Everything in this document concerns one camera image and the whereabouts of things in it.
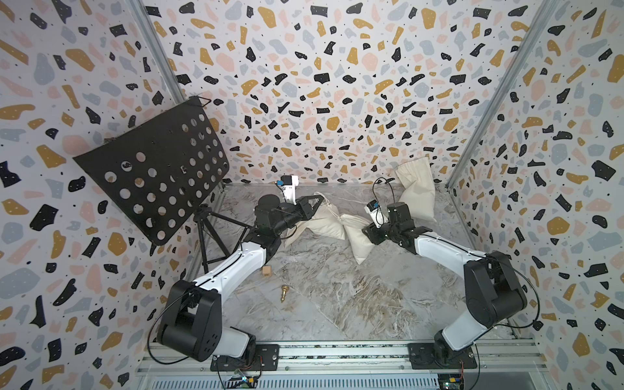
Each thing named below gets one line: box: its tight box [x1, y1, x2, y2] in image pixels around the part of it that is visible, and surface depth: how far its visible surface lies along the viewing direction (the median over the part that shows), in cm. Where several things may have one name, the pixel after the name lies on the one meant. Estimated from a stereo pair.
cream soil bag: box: [284, 192, 346, 247], surface depth 99 cm
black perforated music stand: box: [72, 96, 254, 274], surface depth 63 cm
